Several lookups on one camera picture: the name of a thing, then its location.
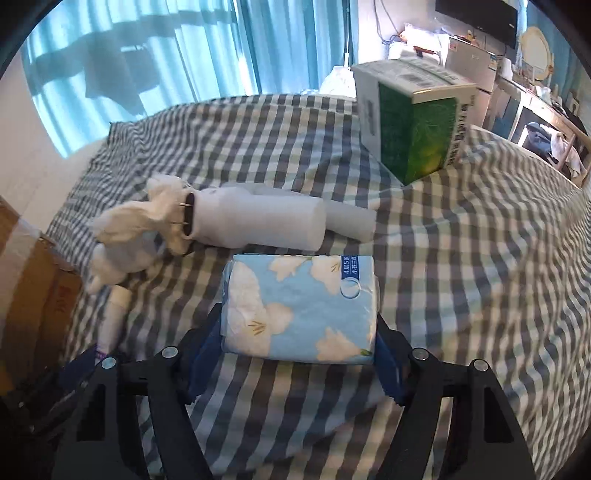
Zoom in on black power plug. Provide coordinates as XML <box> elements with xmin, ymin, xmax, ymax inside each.
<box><xmin>171</xmin><ymin>193</ymin><xmax>198</xmax><ymax>256</ymax></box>

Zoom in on wooden dressing desk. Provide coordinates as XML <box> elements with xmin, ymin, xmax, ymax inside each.
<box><xmin>496</xmin><ymin>74</ymin><xmax>591</xmax><ymax>185</ymax></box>

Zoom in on white foam cylinder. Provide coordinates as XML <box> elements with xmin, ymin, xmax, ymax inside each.
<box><xmin>323</xmin><ymin>198</ymin><xmax>376</xmax><ymax>241</ymax></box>

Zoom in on oval white-framed mirror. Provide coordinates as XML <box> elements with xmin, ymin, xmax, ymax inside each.
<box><xmin>519</xmin><ymin>26</ymin><xmax>552</xmax><ymax>84</ymax></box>

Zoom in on brown cardboard box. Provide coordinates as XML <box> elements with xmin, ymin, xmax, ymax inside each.
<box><xmin>0</xmin><ymin>196</ymin><xmax>84</xmax><ymax>393</ymax></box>

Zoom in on blue flowered tissue pack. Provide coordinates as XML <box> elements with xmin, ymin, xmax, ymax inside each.
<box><xmin>221</xmin><ymin>254</ymin><xmax>380</xmax><ymax>365</ymax></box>

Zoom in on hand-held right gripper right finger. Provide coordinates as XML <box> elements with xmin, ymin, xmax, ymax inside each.
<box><xmin>374</xmin><ymin>311</ymin><xmax>539</xmax><ymax>480</ymax></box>

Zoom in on white plastic bottle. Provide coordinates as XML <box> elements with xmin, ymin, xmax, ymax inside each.
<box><xmin>187</xmin><ymin>185</ymin><xmax>328</xmax><ymax>252</ymax></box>

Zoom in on silver fridge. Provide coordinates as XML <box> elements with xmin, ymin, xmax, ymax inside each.
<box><xmin>445</xmin><ymin>36</ymin><xmax>499</xmax><ymax>100</ymax></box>

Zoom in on teal window curtain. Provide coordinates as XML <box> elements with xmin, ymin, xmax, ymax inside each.
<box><xmin>21</xmin><ymin>0</ymin><xmax>361</xmax><ymax>160</ymax></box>

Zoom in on white plastic bag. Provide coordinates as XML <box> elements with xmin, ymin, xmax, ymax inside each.
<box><xmin>321</xmin><ymin>65</ymin><xmax>358</xmax><ymax>97</ymax></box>

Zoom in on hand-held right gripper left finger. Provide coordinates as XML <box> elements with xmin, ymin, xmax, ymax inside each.
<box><xmin>51</xmin><ymin>302</ymin><xmax>227</xmax><ymax>480</ymax></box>

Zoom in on small white tube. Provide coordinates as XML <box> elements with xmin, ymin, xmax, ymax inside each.
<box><xmin>99</xmin><ymin>284</ymin><xmax>132</xmax><ymax>356</ymax></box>

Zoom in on white plush toy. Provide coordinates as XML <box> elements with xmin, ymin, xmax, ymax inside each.
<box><xmin>90</xmin><ymin>173</ymin><xmax>197</xmax><ymax>296</ymax></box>

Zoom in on checked blanket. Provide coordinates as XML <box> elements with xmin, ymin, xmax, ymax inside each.
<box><xmin>46</xmin><ymin>92</ymin><xmax>591</xmax><ymax>480</ymax></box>

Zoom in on green and white box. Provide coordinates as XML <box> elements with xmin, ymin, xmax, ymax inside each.
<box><xmin>352</xmin><ymin>60</ymin><xmax>477</xmax><ymax>186</ymax></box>

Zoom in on wooden chair with clothes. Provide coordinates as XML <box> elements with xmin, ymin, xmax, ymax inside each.
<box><xmin>522</xmin><ymin>120</ymin><xmax>587</xmax><ymax>178</ymax></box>

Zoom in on black wall television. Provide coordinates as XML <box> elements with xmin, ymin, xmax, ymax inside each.
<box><xmin>434</xmin><ymin>0</ymin><xmax>519</xmax><ymax>49</ymax></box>

